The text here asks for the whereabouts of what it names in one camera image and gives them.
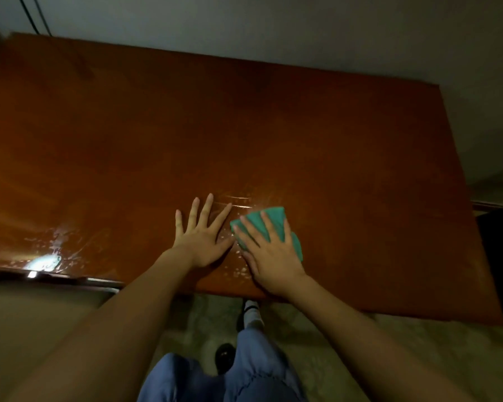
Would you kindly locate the reddish wooden desk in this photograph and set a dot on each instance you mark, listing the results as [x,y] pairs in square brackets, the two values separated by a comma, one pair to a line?
[318,138]

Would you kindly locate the person's right hand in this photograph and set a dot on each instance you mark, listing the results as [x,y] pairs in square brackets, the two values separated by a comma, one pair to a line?
[272,259]

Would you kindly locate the teal cleaning cloth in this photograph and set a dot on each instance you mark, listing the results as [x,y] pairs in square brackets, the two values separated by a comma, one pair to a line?
[277,215]

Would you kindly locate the person's left hand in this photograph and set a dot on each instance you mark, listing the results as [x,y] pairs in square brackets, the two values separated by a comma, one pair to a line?
[199,238]

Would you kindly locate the person's right forearm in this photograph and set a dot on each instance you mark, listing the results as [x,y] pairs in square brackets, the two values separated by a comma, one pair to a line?
[377,347]

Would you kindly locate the person's blue trousers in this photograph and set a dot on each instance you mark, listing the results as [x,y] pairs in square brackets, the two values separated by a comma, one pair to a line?
[226,377]

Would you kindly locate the person's left forearm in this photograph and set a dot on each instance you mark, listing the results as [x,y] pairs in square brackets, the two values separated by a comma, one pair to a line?
[92,339]

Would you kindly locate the beige padded stool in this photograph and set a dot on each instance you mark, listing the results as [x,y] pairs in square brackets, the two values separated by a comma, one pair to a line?
[33,330]

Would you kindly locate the person's black shoe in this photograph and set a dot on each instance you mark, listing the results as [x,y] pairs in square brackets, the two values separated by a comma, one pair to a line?
[250,312]
[225,357]

